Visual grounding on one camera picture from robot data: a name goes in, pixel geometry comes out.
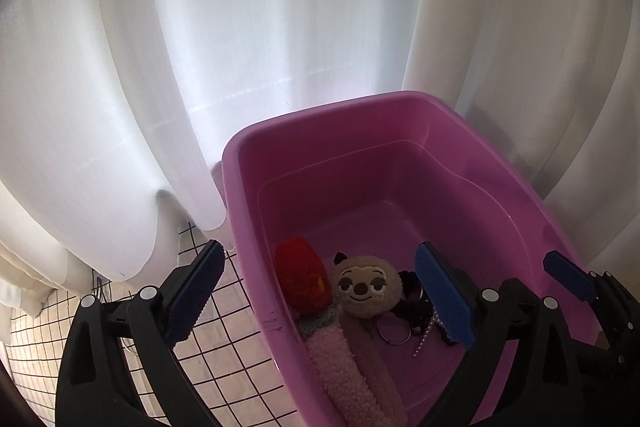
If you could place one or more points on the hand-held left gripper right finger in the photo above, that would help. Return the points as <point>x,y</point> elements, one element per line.
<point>445,302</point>

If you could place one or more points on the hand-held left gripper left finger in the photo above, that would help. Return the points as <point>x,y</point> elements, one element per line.
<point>192,302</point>

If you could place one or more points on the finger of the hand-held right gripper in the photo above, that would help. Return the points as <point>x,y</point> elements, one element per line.
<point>570,277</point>

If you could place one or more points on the pearl hair claw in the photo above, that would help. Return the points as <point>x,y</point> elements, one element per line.
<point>425,339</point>

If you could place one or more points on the pink plastic basin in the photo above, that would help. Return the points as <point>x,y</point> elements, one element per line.
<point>380,187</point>

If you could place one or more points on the silver metal bangle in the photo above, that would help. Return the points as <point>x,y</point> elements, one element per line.
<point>131,348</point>

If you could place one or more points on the thin black hair pin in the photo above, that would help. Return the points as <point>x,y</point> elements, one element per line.
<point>101,284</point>

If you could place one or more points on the white curtain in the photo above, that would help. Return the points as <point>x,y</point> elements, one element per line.
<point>250,32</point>

